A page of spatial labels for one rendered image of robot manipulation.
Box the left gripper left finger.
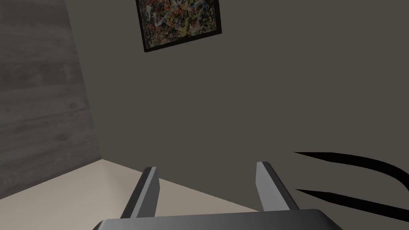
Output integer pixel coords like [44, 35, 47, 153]
[120, 166, 160, 220]

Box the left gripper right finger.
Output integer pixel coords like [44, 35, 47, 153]
[256, 161, 300, 212]

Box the black-framed abstract painting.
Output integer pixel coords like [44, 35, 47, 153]
[135, 0, 222, 53]

